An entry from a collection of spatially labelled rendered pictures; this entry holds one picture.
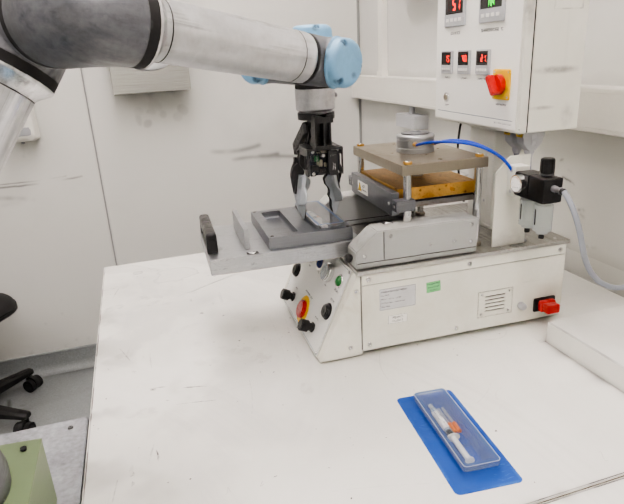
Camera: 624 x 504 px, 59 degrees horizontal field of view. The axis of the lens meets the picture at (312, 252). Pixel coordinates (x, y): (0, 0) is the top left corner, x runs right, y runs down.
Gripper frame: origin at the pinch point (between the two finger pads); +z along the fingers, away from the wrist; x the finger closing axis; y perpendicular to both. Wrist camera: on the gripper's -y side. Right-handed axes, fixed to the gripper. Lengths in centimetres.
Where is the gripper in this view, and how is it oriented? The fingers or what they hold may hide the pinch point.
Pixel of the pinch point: (317, 210)
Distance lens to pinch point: 115.3
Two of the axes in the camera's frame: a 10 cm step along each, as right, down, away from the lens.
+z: 0.5, 9.4, 3.3
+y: 2.7, 3.1, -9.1
